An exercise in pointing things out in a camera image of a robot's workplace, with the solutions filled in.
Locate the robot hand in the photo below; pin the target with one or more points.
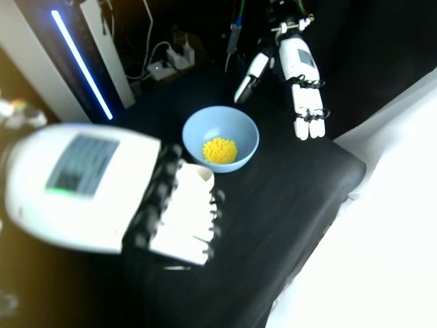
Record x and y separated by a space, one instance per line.
293 61
88 191

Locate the yellow grains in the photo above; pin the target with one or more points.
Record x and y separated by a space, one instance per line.
220 150

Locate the white paper cup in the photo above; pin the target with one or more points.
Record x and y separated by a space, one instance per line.
205 174

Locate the blue bowl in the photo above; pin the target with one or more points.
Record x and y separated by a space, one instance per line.
222 123

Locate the white and blue hanging connector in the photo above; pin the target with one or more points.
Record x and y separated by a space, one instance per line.
235 34

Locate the white power strip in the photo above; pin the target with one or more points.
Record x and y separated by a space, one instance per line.
181 54

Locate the white column with blue light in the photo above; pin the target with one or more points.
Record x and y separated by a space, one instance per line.
41 68

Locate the white adapter box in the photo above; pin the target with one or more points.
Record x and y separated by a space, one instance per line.
160 70

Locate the black table cloth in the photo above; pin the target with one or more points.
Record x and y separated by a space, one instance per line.
259 222

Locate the white backdrop sheet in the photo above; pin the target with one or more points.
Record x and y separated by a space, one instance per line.
382 222

